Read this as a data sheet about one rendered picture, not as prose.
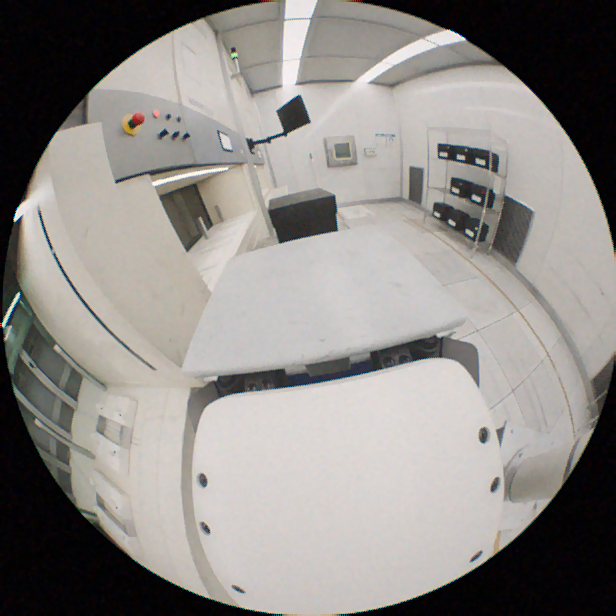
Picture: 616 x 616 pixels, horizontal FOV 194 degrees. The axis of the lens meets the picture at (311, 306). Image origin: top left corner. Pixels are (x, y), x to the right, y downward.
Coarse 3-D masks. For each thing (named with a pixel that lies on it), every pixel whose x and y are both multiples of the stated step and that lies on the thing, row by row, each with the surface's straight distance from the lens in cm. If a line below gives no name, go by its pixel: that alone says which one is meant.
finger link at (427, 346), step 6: (432, 336) 8; (408, 342) 8; (414, 342) 8; (420, 342) 8; (426, 342) 8; (432, 342) 8; (438, 342) 9; (414, 348) 8; (420, 348) 8; (426, 348) 8; (432, 348) 8; (426, 354) 8
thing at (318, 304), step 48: (336, 240) 12; (384, 240) 12; (240, 288) 10; (288, 288) 9; (336, 288) 8; (384, 288) 8; (432, 288) 9; (240, 336) 8; (288, 336) 7; (336, 336) 6; (384, 336) 6
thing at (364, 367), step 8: (368, 360) 19; (352, 368) 19; (360, 368) 20; (368, 368) 20; (288, 376) 19; (296, 376) 19; (304, 376) 19; (320, 376) 20; (328, 376) 20; (336, 376) 20; (344, 376) 21; (296, 384) 21; (304, 384) 21
